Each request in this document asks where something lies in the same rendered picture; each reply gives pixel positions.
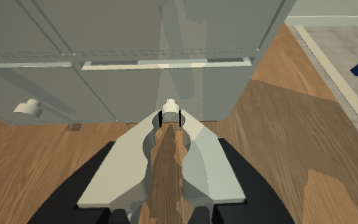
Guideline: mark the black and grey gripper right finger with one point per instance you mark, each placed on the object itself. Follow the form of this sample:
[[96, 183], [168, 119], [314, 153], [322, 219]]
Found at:
[[217, 176]]

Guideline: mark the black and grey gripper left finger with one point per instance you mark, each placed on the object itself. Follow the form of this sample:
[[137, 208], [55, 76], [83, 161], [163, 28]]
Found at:
[[116, 177]]

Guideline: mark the grey chest of drawers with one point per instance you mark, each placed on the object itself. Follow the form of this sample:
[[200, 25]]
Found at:
[[78, 61]]

